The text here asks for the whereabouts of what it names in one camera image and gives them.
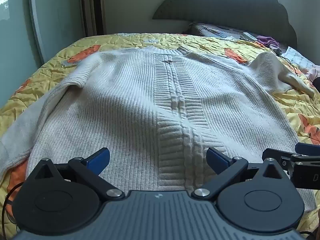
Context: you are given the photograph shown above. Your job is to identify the white knit sweater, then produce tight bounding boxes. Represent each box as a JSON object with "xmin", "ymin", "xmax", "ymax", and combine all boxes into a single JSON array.
[{"xmin": 0, "ymin": 45, "xmax": 316, "ymax": 213}]

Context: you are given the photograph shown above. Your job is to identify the sliding glass wardrobe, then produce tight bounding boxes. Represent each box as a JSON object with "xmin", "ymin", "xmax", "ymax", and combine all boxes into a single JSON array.
[{"xmin": 0, "ymin": 0, "xmax": 87, "ymax": 108}]

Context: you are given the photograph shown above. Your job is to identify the pink cloth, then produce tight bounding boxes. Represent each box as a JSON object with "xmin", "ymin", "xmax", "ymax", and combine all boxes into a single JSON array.
[{"xmin": 307, "ymin": 65, "xmax": 320, "ymax": 82}]

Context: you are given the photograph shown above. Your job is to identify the thin black cable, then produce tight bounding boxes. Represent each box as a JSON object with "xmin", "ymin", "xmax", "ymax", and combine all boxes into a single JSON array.
[{"xmin": 272, "ymin": 47, "xmax": 304, "ymax": 76}]

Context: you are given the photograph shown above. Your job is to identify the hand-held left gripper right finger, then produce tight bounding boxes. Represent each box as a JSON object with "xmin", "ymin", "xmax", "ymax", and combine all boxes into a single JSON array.
[{"xmin": 192, "ymin": 147, "xmax": 285, "ymax": 201}]

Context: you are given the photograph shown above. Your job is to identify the patterned pillow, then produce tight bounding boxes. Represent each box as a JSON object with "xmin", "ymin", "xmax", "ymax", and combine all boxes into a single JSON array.
[{"xmin": 189, "ymin": 22, "xmax": 288, "ymax": 51}]

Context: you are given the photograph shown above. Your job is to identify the tower air conditioner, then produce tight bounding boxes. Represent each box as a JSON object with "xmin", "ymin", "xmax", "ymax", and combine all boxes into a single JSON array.
[{"xmin": 80, "ymin": 0, "xmax": 107, "ymax": 37}]

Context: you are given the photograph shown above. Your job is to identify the grey padded headboard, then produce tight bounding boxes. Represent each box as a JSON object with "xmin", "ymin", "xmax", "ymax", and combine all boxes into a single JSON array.
[{"xmin": 152, "ymin": 0, "xmax": 298, "ymax": 49}]

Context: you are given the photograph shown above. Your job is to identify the purple cloth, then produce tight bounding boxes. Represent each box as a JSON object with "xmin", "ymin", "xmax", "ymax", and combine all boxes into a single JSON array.
[{"xmin": 257, "ymin": 35, "xmax": 279, "ymax": 48}]

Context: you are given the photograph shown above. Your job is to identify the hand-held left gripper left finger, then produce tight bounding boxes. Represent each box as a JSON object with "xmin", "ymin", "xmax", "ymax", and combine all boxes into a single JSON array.
[{"xmin": 34, "ymin": 147, "xmax": 125, "ymax": 202}]

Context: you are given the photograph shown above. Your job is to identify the yellow printed quilt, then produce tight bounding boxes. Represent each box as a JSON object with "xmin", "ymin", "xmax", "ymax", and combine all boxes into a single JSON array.
[{"xmin": 0, "ymin": 32, "xmax": 320, "ymax": 240}]

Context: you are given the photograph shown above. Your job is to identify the small grey cloth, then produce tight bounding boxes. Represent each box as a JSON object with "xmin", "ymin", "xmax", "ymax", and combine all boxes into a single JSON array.
[{"xmin": 269, "ymin": 44, "xmax": 282, "ymax": 56}]

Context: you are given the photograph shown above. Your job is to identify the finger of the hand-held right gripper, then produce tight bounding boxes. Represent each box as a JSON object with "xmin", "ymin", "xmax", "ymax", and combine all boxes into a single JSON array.
[
  {"xmin": 262, "ymin": 148, "xmax": 299, "ymax": 165},
  {"xmin": 295, "ymin": 142, "xmax": 320, "ymax": 154}
]

